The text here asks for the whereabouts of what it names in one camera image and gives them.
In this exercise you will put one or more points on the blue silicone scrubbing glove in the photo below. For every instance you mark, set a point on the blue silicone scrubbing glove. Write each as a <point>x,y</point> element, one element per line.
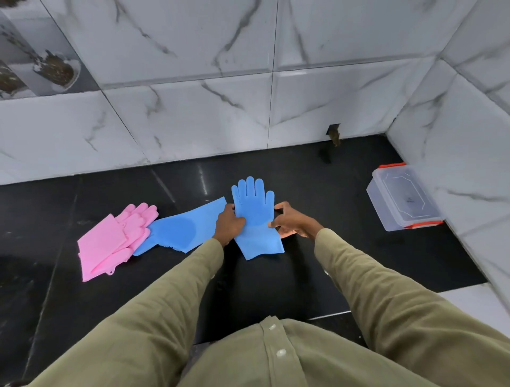
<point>181,229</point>
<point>255,211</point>

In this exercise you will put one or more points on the person's right thumb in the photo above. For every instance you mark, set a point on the person's right thumb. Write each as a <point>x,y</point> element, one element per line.
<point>275,223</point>

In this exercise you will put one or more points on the person's right hand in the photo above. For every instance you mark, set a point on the person's right hand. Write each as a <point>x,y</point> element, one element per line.
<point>297,222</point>

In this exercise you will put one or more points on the person's right forearm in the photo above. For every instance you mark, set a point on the person's right forearm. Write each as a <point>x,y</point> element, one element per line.
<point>382,291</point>

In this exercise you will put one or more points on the person's left forearm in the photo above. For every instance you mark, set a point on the person's left forearm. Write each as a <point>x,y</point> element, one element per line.
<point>159,295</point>

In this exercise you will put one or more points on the clear plastic box orange clips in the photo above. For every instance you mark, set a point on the clear plastic box orange clips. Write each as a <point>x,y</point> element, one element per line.
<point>402,199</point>

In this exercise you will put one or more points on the person's left hand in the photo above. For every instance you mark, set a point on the person's left hand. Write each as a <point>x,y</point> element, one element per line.
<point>228,226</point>

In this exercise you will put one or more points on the pink silicone scrubbing glove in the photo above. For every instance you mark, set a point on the pink silicone scrubbing glove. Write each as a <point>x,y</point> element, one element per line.
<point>101,239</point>
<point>116,260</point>

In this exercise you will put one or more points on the person's left thumb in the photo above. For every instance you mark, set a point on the person's left thumb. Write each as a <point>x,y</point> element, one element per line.
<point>240,223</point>

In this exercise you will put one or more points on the dark wall pipe stub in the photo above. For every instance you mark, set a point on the dark wall pipe stub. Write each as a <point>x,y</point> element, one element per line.
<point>334,135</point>

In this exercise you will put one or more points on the olive green shirt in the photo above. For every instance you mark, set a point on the olive green shirt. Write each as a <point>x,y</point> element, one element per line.
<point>302,359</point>

